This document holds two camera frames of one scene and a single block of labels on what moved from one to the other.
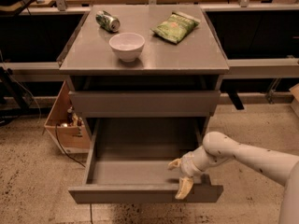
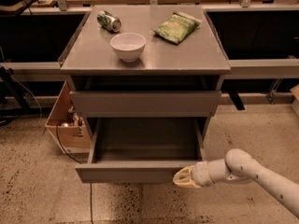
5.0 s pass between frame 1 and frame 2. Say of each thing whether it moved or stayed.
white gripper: moved
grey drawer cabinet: stayed
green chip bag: stayed
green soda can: stayed
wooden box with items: stayed
